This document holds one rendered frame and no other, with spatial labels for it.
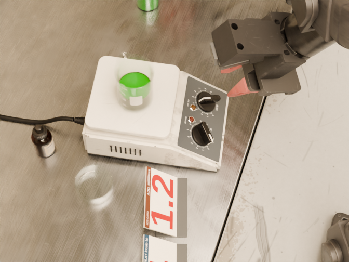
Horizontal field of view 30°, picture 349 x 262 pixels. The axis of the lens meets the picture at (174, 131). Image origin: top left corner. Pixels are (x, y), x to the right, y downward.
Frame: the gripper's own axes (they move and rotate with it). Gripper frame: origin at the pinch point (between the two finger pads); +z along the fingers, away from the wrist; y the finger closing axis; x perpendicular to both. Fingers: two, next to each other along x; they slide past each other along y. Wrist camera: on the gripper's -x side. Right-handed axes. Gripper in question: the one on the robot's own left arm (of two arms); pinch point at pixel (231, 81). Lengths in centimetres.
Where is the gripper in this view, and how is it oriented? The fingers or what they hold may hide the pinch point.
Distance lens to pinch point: 91.1
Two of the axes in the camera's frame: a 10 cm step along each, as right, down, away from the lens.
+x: 8.2, -0.7, 5.7
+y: 2.4, 9.4, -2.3
